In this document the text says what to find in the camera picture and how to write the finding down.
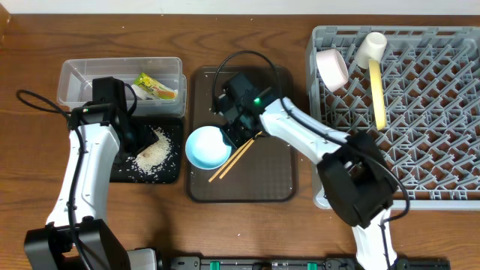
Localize wooden chopstick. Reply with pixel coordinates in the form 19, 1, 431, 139
219, 131, 263, 179
208, 139, 254, 182

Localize blue bowl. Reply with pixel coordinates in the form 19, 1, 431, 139
185, 126, 233, 170

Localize grey dishwasher rack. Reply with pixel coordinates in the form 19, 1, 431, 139
306, 25, 479, 211

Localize black tray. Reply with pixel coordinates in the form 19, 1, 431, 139
110, 117, 184, 184

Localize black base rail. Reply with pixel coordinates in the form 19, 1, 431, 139
129, 247, 451, 270

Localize yellow plate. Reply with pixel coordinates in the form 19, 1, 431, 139
368, 59, 386, 131

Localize green snack wrapper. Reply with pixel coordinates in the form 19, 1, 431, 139
131, 73, 178, 100

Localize white cup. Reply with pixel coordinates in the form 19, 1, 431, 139
354, 31, 387, 69

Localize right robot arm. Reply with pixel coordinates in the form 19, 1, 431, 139
212, 91, 410, 269

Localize brown serving tray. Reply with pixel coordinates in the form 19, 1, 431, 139
186, 66, 296, 203

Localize clear plastic bin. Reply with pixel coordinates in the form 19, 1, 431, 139
56, 56, 188, 118

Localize pink bowl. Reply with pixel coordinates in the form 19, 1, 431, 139
315, 49, 349, 92

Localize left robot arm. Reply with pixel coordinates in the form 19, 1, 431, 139
24, 103, 158, 269

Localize rice grains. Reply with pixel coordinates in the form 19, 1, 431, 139
130, 127, 174, 176

